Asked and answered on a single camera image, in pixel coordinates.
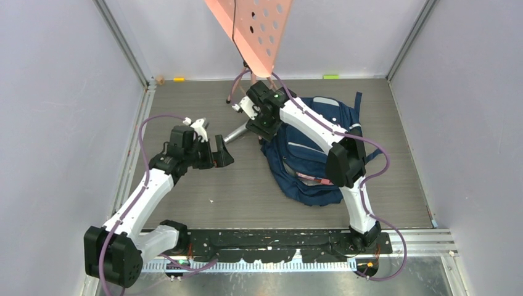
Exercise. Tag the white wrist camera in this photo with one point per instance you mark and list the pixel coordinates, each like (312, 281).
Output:
(246, 106)
(200, 127)

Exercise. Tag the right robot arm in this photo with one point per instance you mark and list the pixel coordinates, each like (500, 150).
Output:
(345, 165)

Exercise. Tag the green tape piece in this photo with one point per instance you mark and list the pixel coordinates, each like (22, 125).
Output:
(331, 77)

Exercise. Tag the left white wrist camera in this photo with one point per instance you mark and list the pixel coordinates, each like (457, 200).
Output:
(200, 127)

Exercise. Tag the silver microphone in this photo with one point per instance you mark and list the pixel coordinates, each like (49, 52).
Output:
(236, 134)

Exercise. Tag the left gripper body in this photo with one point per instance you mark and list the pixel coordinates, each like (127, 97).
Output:
(200, 156)

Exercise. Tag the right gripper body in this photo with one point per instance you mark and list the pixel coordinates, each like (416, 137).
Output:
(263, 126)

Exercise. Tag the small wooden block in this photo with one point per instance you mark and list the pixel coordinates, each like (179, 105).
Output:
(160, 80)

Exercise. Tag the pink music stand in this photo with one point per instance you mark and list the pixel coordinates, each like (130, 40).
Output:
(256, 29)

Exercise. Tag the navy blue student backpack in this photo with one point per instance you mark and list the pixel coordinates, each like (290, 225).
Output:
(291, 151)

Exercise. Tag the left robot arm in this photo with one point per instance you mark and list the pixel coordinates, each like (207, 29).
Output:
(117, 251)

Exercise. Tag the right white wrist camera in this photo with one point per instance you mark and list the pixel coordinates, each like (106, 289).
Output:
(246, 106)

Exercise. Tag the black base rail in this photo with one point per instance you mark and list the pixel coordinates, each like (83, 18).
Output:
(278, 245)

